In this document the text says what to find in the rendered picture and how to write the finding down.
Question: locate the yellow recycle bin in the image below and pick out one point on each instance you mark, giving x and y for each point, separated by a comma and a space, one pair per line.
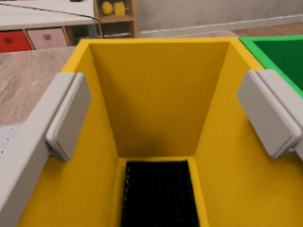
167, 100

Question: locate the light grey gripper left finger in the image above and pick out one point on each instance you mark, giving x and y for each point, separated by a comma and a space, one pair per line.
51, 130

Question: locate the green bin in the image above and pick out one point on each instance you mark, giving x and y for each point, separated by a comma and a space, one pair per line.
282, 53

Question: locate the grey flat base plate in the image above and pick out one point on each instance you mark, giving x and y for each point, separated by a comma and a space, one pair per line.
7, 133

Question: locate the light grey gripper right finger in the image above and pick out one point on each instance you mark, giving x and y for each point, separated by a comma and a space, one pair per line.
275, 110

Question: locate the black well plate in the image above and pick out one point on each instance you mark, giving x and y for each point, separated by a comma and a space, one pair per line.
163, 209

